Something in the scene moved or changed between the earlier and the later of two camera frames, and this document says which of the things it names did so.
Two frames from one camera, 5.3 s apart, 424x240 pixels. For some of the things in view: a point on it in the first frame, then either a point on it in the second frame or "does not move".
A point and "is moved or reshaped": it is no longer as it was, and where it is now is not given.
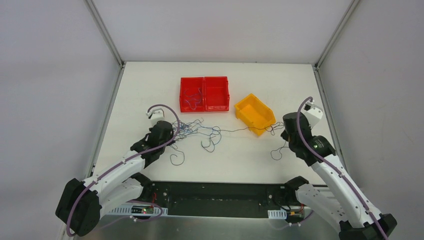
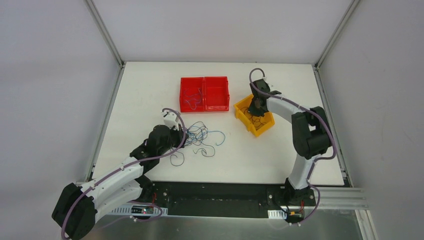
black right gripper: x=292 y=124 -> x=256 y=105
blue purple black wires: x=184 y=129 is moved or reshaped
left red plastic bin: x=192 y=96 does not move
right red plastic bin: x=216 y=94 does not move
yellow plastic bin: x=254 y=114 does not move
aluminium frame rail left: x=121 y=62 does not move
